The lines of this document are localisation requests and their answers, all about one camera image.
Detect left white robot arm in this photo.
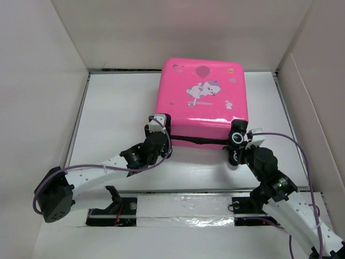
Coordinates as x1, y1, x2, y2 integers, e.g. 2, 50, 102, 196
32, 132, 171, 223

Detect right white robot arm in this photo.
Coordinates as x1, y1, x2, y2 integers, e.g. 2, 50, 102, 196
238, 147, 344, 258

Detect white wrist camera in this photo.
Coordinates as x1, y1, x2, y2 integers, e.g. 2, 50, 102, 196
148, 113, 167, 133
245, 128, 265, 149

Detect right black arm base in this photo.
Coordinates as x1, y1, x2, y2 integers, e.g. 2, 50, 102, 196
227, 196, 283, 229

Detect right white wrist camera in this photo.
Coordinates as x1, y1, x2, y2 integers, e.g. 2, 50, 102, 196
245, 128, 265, 149

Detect aluminium rail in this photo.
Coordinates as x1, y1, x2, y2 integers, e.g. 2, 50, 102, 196
53, 71, 313, 220

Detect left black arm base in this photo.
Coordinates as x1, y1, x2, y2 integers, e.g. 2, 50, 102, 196
86, 197, 137, 227

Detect pink kids suitcase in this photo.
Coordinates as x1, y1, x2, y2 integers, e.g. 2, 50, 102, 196
144, 57, 249, 167

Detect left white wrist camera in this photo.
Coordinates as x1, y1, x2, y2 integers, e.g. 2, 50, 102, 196
148, 113, 167, 133

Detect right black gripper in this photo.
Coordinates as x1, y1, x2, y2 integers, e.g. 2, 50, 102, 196
233, 140, 263, 181

